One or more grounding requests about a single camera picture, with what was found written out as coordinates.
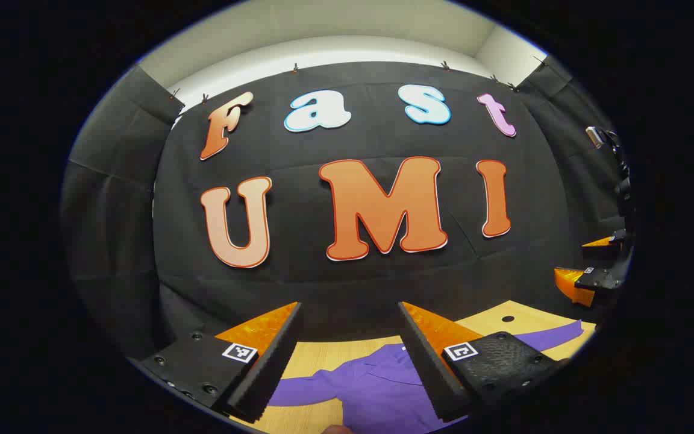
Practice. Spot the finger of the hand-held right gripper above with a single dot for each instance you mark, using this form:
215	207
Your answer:
609	250
606	278

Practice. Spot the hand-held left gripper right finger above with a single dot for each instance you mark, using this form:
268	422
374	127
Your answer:
428	374

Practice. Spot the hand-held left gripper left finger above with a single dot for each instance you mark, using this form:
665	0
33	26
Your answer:
275	361

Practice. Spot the purple shirt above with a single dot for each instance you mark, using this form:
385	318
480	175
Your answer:
377	386

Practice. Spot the black backdrop cloth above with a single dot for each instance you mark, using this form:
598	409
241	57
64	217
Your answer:
299	283

